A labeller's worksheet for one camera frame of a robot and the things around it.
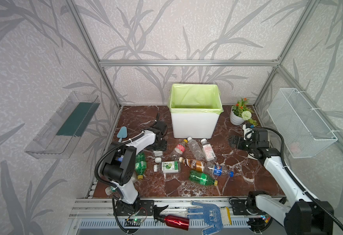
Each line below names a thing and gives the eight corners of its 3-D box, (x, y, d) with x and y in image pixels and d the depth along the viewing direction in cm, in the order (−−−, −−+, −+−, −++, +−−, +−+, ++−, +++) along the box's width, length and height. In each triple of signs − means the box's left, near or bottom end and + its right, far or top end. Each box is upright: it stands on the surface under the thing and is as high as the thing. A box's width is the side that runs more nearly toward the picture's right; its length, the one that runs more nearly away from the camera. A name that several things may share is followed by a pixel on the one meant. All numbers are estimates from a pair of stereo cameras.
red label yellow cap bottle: (175, 151, 97) (174, 146, 92) (185, 141, 101) (185, 137, 96) (180, 156, 94) (180, 151, 89) (190, 146, 99) (191, 141, 94)
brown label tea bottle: (178, 162, 90) (178, 159, 87) (182, 155, 93) (182, 152, 89) (201, 174, 86) (202, 171, 82) (205, 166, 88) (206, 163, 85)
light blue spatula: (115, 142, 102) (114, 140, 100) (120, 128, 109) (119, 126, 108) (125, 142, 102) (124, 140, 100) (129, 128, 109) (128, 126, 107)
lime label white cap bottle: (154, 173, 87) (153, 170, 84) (155, 164, 91) (154, 161, 87) (180, 173, 87) (180, 170, 84) (180, 164, 91) (180, 161, 87)
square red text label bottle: (206, 161, 91) (207, 159, 88) (199, 142, 99) (200, 139, 97) (215, 159, 91) (216, 157, 89) (207, 140, 100) (208, 137, 98)
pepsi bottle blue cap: (202, 173, 87) (203, 169, 83) (203, 165, 90) (204, 161, 86) (231, 179, 85) (234, 176, 80) (231, 171, 88) (234, 168, 84)
